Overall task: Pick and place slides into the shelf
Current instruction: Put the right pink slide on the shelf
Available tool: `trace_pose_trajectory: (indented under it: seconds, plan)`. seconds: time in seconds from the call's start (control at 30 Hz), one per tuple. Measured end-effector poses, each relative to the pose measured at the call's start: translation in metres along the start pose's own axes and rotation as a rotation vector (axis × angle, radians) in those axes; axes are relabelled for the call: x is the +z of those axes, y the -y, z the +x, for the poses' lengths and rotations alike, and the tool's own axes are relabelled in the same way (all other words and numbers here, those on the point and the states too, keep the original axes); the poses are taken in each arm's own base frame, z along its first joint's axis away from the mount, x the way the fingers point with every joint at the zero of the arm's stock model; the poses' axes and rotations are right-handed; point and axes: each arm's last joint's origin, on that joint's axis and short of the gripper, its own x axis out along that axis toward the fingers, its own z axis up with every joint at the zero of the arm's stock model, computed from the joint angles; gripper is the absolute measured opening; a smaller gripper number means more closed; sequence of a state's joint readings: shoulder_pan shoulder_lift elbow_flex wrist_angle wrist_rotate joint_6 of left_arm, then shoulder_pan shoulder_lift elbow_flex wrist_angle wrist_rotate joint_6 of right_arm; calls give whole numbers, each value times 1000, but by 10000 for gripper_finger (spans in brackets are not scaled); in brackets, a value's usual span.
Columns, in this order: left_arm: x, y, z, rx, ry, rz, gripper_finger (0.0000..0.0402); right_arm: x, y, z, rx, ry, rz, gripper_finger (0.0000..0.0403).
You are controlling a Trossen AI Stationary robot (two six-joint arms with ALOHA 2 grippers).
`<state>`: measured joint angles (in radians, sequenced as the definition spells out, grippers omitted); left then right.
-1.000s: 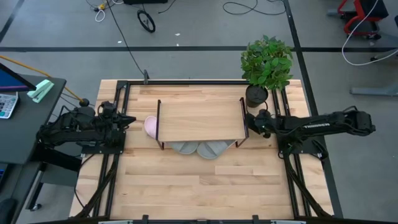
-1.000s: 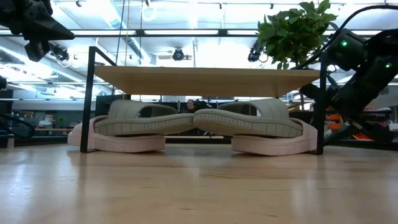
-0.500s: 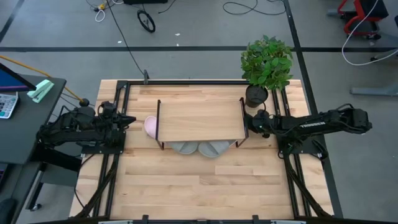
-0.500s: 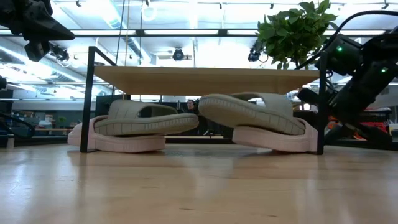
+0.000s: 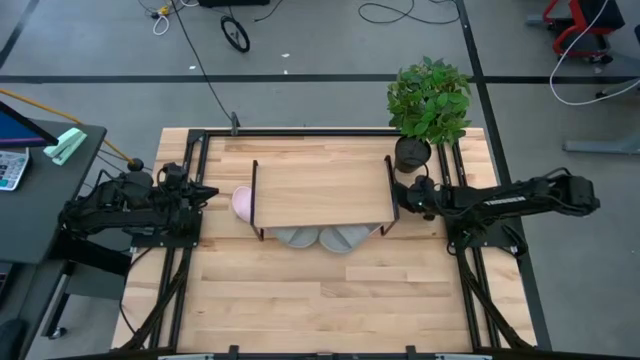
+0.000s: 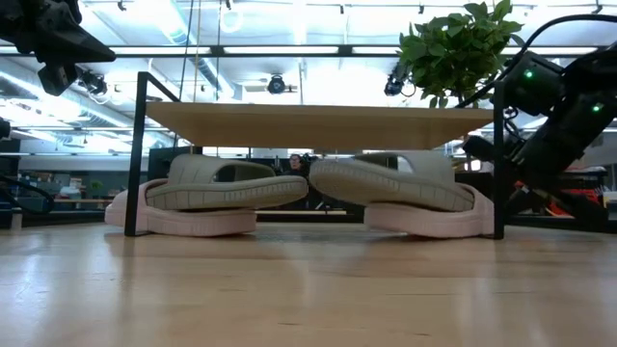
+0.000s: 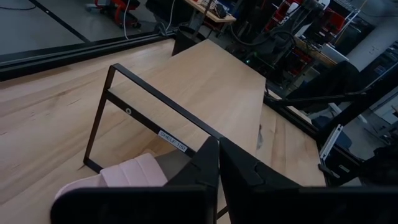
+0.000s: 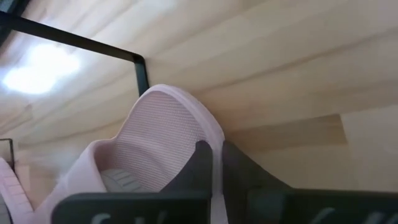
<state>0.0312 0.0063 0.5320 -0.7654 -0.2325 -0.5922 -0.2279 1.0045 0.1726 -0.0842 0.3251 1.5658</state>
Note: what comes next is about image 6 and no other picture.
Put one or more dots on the black ceiling spot lamp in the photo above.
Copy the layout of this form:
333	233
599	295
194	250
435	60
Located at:
394	84
94	83
276	84

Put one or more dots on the black aluminium table frame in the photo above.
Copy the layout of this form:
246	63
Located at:
308	218

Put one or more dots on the red and black cart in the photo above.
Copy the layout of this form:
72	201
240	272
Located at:
585	195

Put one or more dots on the pink rubber slide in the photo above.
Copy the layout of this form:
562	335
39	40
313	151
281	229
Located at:
193	224
424	224

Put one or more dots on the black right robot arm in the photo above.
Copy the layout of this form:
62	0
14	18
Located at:
535	87

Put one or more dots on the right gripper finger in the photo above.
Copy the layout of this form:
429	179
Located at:
479	148

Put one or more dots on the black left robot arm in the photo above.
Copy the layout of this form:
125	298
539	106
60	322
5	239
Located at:
4	129

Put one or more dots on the green potted plant black pot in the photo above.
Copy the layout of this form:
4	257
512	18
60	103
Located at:
453	48

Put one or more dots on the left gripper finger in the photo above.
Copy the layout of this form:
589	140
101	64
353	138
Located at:
77	50

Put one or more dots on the dark background screen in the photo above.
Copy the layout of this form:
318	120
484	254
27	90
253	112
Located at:
156	164

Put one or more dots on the person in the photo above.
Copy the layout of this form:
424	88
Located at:
295	164

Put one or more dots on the grey rubber slide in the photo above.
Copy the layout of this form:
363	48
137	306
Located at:
385	185
226	195

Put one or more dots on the wooden shelf black metal legs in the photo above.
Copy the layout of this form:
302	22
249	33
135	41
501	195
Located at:
313	127

